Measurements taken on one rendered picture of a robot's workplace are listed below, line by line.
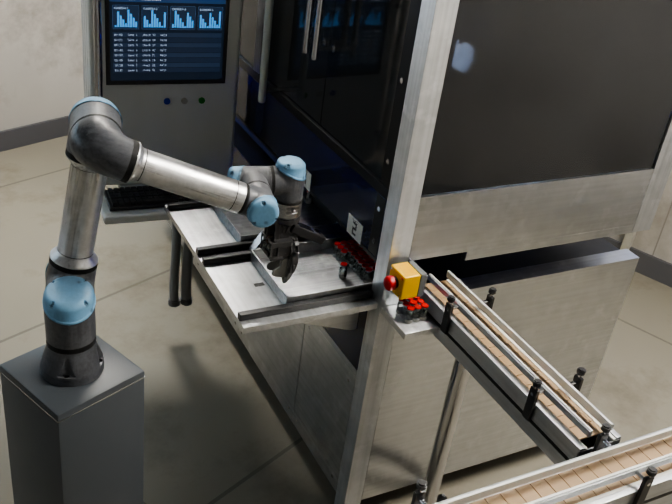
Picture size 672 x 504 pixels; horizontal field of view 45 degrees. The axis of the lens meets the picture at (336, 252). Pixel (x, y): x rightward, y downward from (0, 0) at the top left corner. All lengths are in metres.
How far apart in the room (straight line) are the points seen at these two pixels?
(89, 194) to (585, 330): 1.72
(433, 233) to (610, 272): 0.80
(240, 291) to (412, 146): 0.62
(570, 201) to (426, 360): 0.64
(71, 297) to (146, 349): 1.51
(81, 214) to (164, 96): 0.94
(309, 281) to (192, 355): 1.22
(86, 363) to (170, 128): 1.11
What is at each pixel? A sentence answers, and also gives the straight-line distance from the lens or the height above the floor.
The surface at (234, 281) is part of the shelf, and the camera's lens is 2.29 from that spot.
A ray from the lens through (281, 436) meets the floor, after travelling 3.10.
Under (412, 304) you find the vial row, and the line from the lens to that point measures 2.22.
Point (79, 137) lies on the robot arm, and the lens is 1.83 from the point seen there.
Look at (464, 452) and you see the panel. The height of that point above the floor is 0.17.
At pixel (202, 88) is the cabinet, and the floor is 1.15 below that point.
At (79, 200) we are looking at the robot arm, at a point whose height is 1.20.
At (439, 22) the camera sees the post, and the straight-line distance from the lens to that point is 1.96.
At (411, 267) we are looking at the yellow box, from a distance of 2.17.
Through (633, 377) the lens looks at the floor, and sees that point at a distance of 3.89.
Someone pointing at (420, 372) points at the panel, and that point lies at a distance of 2.53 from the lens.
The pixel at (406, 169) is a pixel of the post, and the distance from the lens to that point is 2.07.
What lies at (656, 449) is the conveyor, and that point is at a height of 0.93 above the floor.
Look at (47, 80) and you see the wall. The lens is 5.22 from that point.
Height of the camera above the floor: 2.13
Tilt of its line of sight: 30 degrees down
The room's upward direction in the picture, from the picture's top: 8 degrees clockwise
